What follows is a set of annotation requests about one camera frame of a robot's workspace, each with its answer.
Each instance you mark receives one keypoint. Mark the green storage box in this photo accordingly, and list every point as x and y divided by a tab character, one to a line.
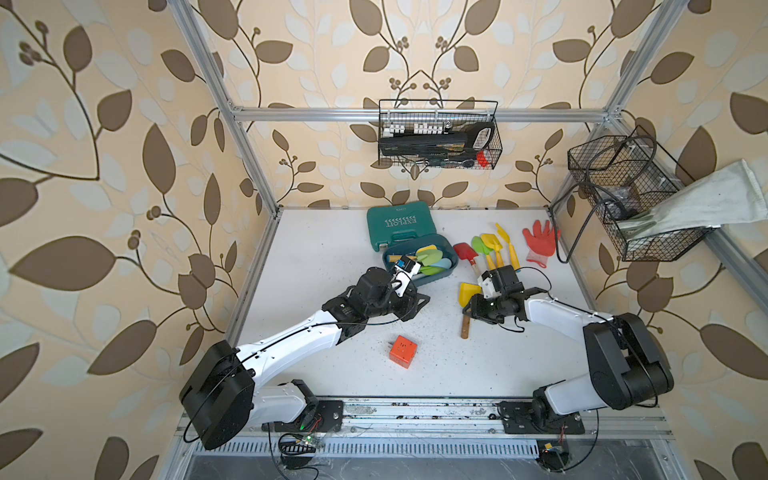
402	230

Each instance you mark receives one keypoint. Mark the red rubber glove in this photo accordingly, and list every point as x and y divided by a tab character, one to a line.
541	240

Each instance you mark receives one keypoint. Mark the back wire basket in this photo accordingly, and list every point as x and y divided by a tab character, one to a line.
437	115

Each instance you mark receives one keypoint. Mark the wire basket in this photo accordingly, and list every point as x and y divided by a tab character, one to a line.
437	115
620	178

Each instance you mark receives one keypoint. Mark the yellow square toy shovel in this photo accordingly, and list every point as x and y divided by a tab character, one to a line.
466	292

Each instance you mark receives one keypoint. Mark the white cloth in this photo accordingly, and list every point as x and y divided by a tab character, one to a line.
731	195

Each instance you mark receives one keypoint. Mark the yellow toy spatula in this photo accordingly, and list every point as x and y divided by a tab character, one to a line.
494	247

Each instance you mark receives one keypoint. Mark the orange cube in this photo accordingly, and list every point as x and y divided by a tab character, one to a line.
403	352

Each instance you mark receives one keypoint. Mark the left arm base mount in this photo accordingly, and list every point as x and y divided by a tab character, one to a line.
318	414

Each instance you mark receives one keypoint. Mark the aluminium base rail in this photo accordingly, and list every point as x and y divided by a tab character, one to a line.
390	417

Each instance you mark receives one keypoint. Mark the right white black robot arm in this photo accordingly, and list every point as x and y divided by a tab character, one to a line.
625	366

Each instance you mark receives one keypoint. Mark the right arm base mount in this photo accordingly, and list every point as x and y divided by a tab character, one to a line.
522	417

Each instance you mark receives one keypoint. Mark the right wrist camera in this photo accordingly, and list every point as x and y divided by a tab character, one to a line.
486	282

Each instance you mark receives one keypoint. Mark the light blue toy spatula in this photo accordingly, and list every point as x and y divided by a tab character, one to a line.
444	263

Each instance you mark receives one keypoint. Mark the pale green toy shovel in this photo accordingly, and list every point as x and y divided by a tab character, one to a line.
429	256

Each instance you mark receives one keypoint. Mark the right wire basket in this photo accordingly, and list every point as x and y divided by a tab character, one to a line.
620	178

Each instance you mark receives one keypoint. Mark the yellow toy rake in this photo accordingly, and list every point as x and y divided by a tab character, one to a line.
514	260

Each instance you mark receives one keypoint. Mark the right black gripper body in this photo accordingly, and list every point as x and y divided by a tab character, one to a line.
488	309

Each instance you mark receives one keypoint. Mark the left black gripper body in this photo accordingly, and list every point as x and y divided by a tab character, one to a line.
403	310

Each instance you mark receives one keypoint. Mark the red toy shovel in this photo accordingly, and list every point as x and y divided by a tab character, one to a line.
465	252

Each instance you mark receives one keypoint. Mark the black tool in basket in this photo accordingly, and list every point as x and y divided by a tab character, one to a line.
474	138

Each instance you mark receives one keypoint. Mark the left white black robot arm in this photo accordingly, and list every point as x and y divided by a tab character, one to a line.
230	385

